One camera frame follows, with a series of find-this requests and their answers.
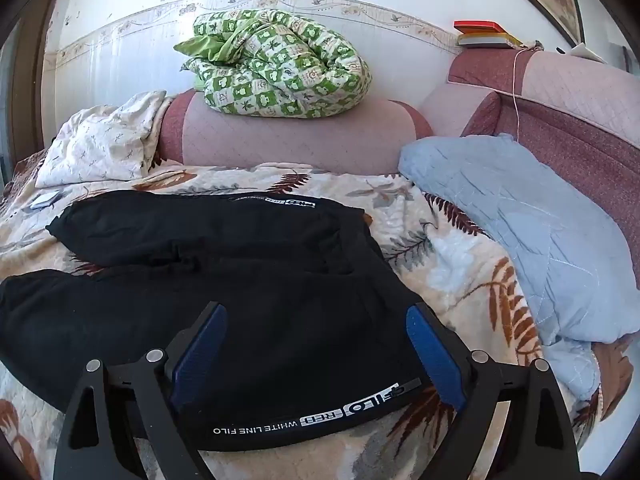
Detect light blue quilt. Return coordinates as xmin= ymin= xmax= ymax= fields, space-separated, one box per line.
xmin=398 ymin=133 xmax=640 ymax=401

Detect red pink padded headboard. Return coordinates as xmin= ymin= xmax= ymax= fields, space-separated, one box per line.
xmin=447 ymin=50 xmax=640 ymax=286

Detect black pants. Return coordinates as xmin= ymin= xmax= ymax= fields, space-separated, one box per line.
xmin=0 ymin=189 xmax=436 ymax=452

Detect white cable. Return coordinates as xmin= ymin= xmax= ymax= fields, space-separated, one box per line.
xmin=512 ymin=41 xmax=544 ymax=144

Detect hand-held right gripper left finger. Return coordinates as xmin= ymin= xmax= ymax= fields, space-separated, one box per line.
xmin=52 ymin=301 xmax=231 ymax=480

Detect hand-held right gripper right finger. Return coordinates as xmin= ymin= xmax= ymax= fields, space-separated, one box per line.
xmin=406 ymin=304 xmax=583 ymax=480

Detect red book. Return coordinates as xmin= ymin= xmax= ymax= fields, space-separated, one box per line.
xmin=453 ymin=20 xmax=502 ymax=37

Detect white floral pillow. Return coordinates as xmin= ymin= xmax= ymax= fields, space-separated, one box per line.
xmin=35 ymin=90 xmax=168 ymax=189

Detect leaf printed blanket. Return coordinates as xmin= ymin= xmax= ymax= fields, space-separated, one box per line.
xmin=0 ymin=152 xmax=621 ymax=480

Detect brown wooden door frame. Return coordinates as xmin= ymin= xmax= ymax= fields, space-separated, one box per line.
xmin=0 ymin=0 xmax=68 ymax=181

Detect green patterned quilt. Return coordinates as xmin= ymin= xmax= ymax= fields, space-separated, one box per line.
xmin=173 ymin=8 xmax=373 ymax=119

